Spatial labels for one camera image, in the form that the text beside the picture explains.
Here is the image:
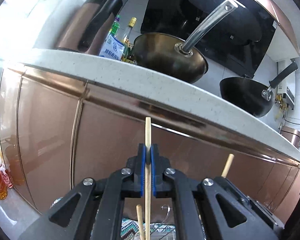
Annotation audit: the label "wooden chopstick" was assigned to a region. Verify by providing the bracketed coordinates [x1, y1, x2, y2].
[221, 153, 234, 178]
[145, 117, 152, 240]
[136, 204, 145, 240]

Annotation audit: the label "zigzag patterned cloth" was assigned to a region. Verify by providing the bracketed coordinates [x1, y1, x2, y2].
[120, 218, 176, 239]

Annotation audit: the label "copper lower cabinets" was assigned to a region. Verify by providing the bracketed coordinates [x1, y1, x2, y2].
[0, 67, 300, 220]

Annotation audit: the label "copper rice cooker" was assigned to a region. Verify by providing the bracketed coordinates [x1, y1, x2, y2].
[280, 126, 300, 148]

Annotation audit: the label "black wok with lid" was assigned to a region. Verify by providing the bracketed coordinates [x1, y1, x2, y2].
[219, 61, 298, 118]

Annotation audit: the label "yellow cap clear bottle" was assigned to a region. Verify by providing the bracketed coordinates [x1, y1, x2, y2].
[121, 17, 137, 61]

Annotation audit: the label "blue white salt bag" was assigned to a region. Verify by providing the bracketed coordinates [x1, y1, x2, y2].
[99, 35, 125, 61]

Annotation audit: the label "white gas water heater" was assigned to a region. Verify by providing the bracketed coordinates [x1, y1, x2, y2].
[277, 59, 296, 110]

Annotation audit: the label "green cap bottle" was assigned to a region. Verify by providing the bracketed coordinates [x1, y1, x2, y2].
[109, 15, 121, 37]

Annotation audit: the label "black range hood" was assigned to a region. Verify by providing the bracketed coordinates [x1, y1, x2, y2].
[141, 0, 276, 78]

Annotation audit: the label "copper electric kettle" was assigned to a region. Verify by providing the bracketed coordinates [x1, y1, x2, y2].
[56, 0, 123, 55]

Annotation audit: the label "wire utensil holder basket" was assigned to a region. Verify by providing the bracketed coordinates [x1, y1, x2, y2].
[150, 205, 175, 240]

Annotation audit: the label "bronze wok with handle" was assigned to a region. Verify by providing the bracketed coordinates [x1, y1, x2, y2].
[132, 0, 238, 83]

